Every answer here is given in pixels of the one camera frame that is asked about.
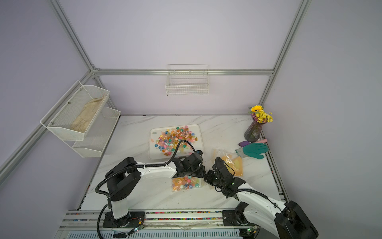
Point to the dark glass vase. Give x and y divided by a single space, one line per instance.
252 134

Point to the white plastic tray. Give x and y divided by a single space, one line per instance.
197 134

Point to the beige cloth glove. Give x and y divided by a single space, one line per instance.
83 120

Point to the large ziploc bag of candies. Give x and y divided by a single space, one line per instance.
186 183

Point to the poured candies pile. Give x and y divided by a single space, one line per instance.
174 139

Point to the green rubber glove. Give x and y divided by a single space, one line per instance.
253 150

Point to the yellow flower bouquet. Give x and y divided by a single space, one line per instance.
259 115

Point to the white mesh shelf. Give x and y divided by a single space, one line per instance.
98 135
59 119

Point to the white wire wall basket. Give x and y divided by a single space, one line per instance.
187 80

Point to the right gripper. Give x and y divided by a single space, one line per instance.
209 178

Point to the lower white mesh shelf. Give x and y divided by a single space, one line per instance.
98 135

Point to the upper white mesh shelf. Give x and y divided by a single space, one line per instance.
59 119

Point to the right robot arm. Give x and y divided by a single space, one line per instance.
283 220

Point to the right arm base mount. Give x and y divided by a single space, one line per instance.
235 217

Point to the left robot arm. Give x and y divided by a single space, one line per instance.
123 178

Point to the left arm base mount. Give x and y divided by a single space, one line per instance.
131 220

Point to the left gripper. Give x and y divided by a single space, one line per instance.
201 174

